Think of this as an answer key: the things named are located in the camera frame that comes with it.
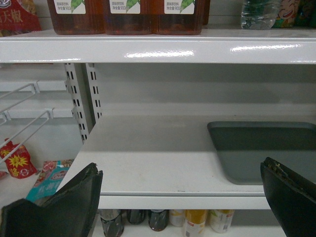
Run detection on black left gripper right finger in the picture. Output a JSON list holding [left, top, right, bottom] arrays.
[[260, 157, 316, 237]]

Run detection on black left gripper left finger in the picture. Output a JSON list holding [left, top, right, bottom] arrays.
[[0, 163, 103, 237]]

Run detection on grey metal tray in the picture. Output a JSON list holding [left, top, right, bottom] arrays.
[[207, 121, 316, 185]]

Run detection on teal snack bag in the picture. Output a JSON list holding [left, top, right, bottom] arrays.
[[26, 159, 74, 204]]

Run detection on dark soda bottle left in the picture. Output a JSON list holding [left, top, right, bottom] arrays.
[[98, 209, 124, 237]]

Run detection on dark soda bottle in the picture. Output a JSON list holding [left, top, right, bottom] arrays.
[[98, 209, 124, 237], [126, 209, 146, 225], [148, 209, 169, 232]]

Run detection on dark soda bottle middle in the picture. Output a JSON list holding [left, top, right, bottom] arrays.
[[126, 209, 146, 225]]

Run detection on red hanging snack pouch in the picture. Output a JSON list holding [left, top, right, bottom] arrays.
[[0, 141, 37, 179]]

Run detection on white green drink bottle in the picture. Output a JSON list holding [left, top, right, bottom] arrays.
[[209, 209, 235, 234]]

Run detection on dark soda bottle right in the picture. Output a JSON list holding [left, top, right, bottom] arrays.
[[148, 209, 169, 232]]

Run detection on white middle shelf board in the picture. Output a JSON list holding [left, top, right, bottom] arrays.
[[62, 115, 316, 210]]

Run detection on white shelf board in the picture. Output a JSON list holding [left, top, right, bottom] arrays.
[[62, 115, 316, 210], [0, 26, 316, 64]]

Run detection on white yellow drink bottle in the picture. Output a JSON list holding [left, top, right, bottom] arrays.
[[169, 209, 185, 227]]

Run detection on white slotted shelf upright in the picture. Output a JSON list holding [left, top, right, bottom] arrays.
[[64, 63, 102, 142]]

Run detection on white upper shelf board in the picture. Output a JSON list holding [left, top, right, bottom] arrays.
[[0, 26, 316, 64]]

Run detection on colourful cartoon snack pack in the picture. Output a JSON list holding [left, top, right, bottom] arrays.
[[273, 0, 316, 28]]

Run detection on clear water bottle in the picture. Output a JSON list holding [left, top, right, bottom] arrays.
[[240, 0, 281, 30]]

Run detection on brown tea bottle left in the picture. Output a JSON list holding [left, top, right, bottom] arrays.
[[47, 0, 105, 35]]

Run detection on brown tea bottle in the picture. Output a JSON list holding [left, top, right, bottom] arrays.
[[151, 0, 204, 35], [47, 0, 105, 35], [103, 0, 152, 35]]

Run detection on brown tea bottle middle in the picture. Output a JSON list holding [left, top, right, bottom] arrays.
[[103, 0, 152, 35]]

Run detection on red chili snack bag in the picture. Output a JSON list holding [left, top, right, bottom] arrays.
[[0, 0, 41, 37]]

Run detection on brown tea bottle right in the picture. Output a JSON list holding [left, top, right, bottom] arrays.
[[151, 0, 204, 35]]

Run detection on white wire hook lower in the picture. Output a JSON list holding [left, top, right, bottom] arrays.
[[0, 109, 54, 164]]

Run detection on white wire hook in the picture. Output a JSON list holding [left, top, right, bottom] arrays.
[[0, 82, 40, 114], [0, 109, 54, 164]]

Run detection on white wire hook upper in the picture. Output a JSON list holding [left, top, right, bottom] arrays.
[[0, 82, 40, 114]]

